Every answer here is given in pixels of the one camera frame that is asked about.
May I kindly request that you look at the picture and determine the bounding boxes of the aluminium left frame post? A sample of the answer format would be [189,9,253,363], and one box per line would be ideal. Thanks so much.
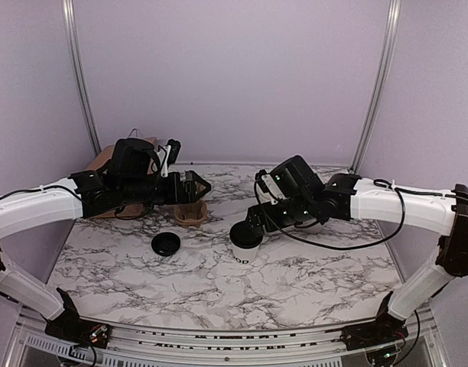
[62,0,102,156]

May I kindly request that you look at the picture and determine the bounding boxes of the white ribbed cup holder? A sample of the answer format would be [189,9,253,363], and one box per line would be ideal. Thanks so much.
[294,219,327,234]

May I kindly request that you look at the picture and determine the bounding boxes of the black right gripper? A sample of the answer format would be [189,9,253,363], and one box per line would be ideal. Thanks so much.
[245,195,316,237]

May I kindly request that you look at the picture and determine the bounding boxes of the white paper coffee cup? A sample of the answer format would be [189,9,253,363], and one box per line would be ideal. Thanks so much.
[232,245,261,265]

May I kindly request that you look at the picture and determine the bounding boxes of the aluminium right frame post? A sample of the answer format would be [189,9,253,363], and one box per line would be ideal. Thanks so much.
[350,0,402,173]

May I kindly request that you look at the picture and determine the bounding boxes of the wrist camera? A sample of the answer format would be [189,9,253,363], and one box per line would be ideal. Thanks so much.
[255,170,285,205]
[158,139,181,177]

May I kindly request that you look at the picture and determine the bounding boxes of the black plastic cup lid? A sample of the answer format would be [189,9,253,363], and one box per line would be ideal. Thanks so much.
[229,221,263,249]

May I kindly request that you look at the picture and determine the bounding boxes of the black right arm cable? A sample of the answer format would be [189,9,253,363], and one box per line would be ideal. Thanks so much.
[255,170,468,252]

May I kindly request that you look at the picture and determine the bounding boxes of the aluminium frame post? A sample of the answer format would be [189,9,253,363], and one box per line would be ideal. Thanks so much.
[350,0,402,173]
[62,0,102,156]

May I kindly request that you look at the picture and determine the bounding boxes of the black lid stack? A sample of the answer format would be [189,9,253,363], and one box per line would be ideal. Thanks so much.
[151,232,180,257]

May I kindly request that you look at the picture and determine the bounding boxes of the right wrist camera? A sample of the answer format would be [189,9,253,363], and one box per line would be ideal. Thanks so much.
[255,170,285,205]

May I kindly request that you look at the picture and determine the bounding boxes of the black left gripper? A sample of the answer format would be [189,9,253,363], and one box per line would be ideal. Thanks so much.
[120,169,211,205]

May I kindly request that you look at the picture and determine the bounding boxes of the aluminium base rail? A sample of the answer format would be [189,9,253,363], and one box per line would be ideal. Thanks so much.
[2,307,449,366]

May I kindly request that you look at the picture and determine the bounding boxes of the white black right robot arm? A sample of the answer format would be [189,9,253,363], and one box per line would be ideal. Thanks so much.
[245,155,468,343]

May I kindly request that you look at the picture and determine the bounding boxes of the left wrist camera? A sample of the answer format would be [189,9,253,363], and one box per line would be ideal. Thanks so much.
[158,139,181,177]

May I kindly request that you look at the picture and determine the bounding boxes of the brown paper bag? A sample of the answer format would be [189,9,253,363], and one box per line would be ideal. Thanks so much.
[87,128,158,221]

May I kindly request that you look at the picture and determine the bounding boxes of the brown pulp cup carrier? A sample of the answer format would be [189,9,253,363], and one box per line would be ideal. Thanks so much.
[173,181,207,228]

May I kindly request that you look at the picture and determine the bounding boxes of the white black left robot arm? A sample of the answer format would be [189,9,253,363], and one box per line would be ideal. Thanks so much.
[0,138,211,340]

